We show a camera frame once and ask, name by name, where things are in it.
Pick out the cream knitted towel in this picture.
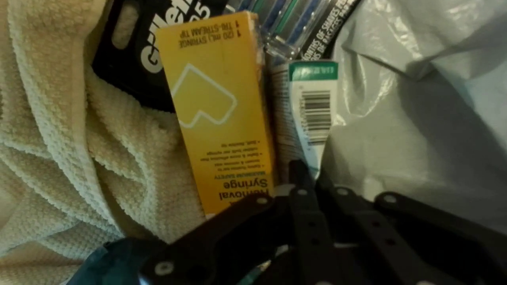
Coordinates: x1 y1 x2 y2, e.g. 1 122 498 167
0 0 212 260

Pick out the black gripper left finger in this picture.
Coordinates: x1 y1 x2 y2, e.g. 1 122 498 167
137 160 338 285

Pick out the small white green box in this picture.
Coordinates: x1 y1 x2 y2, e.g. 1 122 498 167
270 59 338 181

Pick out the yellow cardboard box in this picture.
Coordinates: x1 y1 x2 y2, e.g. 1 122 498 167
155 10 278 219

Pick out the grey plastic bag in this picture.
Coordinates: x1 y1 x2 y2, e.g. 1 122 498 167
318 0 507 235

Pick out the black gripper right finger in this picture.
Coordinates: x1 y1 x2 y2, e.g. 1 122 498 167
315 176 507 285

